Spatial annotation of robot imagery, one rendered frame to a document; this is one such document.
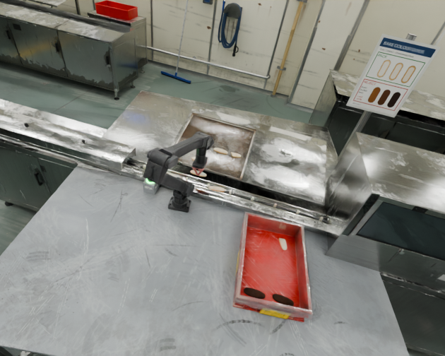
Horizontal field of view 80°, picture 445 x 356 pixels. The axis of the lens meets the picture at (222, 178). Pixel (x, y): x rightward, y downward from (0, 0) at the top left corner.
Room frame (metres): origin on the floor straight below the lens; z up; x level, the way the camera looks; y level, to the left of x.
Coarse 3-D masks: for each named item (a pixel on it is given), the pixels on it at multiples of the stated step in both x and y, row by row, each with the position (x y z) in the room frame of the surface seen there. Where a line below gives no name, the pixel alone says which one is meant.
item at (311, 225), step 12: (24, 144) 1.22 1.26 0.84; (60, 156) 1.19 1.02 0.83; (72, 156) 1.18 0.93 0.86; (108, 168) 1.16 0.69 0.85; (132, 168) 1.18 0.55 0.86; (144, 180) 1.13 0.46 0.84; (204, 192) 1.11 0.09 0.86; (216, 192) 1.13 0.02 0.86; (228, 204) 1.07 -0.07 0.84; (240, 204) 1.08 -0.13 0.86; (252, 204) 1.10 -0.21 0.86; (276, 216) 1.04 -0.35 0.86; (288, 216) 1.06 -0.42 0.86; (312, 228) 1.02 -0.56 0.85; (324, 228) 1.03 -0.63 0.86
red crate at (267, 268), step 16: (256, 240) 0.88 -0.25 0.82; (272, 240) 0.90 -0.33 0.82; (288, 240) 0.92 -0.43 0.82; (256, 256) 0.78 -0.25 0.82; (272, 256) 0.80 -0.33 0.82; (288, 256) 0.82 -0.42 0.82; (256, 272) 0.69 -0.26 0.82; (272, 272) 0.71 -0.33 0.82; (288, 272) 0.73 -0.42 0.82; (256, 288) 0.61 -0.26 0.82; (272, 288) 0.63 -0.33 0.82; (288, 288) 0.64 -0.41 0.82; (240, 304) 0.51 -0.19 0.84
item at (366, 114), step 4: (408, 36) 1.81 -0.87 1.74; (412, 36) 1.80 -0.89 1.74; (416, 36) 1.80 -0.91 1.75; (364, 112) 1.81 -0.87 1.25; (368, 112) 1.80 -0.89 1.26; (364, 116) 1.80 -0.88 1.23; (368, 116) 1.80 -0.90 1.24; (360, 120) 1.81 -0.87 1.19; (364, 120) 1.80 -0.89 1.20; (360, 124) 1.80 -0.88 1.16; (364, 124) 1.80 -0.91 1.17; (356, 128) 1.80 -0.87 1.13; (360, 128) 1.80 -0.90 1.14; (352, 132) 1.82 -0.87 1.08; (348, 140) 1.82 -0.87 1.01; (344, 148) 1.81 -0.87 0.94; (340, 156) 1.80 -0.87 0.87
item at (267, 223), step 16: (256, 224) 0.95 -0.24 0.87; (272, 224) 0.95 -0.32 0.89; (288, 224) 0.95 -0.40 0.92; (240, 240) 0.80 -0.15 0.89; (304, 240) 0.86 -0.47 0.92; (240, 256) 0.69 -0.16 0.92; (304, 256) 0.77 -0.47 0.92; (240, 272) 0.61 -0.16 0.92; (304, 272) 0.68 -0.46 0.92; (240, 288) 0.54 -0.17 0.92; (304, 288) 0.61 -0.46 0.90; (256, 304) 0.50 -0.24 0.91; (272, 304) 0.50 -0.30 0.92; (304, 304) 0.55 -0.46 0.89
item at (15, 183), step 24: (48, 120) 1.55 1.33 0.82; (72, 120) 1.61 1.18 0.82; (0, 144) 1.24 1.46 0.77; (0, 168) 1.25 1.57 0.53; (24, 168) 1.23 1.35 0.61; (48, 168) 1.21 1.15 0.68; (72, 168) 1.19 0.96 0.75; (0, 192) 1.27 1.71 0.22; (24, 192) 1.24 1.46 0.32; (48, 192) 1.22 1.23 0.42; (408, 288) 0.83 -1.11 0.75; (432, 288) 0.81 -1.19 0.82; (408, 312) 0.81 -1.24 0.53; (432, 312) 0.80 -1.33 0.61; (408, 336) 0.80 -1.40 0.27; (432, 336) 0.79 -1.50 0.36
